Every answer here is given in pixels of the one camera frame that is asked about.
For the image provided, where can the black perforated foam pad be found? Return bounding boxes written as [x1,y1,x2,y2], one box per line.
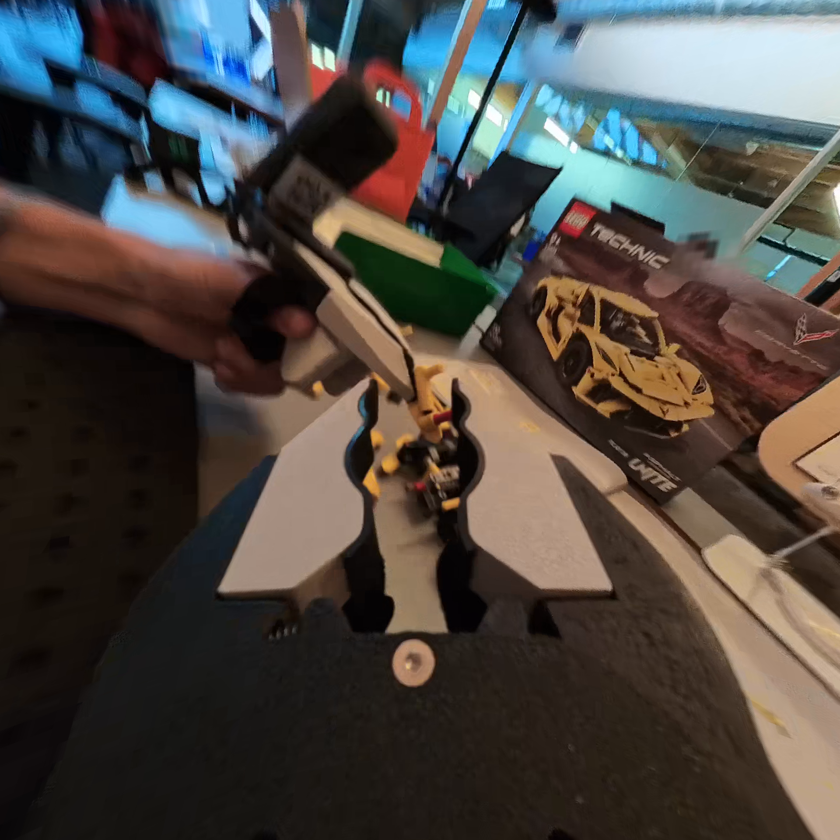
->
[0,308,201,821]

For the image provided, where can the green storage bin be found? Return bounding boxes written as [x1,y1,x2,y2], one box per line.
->
[335,231,500,339]

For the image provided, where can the partly built yellow toy car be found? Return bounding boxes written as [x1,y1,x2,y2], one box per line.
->
[377,430,463,522]

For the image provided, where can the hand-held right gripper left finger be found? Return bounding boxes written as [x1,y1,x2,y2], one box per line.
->
[217,377,395,634]

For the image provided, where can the orange felt tote bag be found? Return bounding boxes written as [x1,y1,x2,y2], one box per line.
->
[308,59,437,221]

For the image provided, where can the printed instruction sheet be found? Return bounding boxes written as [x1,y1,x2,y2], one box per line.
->
[794,433,840,490]

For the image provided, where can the black pole stand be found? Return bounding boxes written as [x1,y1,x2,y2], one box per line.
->
[436,0,559,211]

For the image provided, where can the small yellow curved panel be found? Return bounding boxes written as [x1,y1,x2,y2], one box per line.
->
[407,363,454,447]

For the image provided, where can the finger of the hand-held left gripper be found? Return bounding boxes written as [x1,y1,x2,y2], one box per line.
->
[292,239,419,403]

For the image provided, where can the toy car set box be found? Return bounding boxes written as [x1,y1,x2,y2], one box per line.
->
[480,197,840,505]

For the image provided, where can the white paper sheets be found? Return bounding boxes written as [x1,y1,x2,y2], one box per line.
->
[315,197,444,266]

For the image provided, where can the black office chair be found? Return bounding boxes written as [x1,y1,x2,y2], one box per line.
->
[420,151,563,266]

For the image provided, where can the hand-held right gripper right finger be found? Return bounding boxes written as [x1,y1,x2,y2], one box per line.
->
[436,377,614,634]

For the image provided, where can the open instruction booklet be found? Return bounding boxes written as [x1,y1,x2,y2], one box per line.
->
[427,364,840,840]

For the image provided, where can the person's left hand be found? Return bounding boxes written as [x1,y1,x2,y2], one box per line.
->
[125,256,319,398]

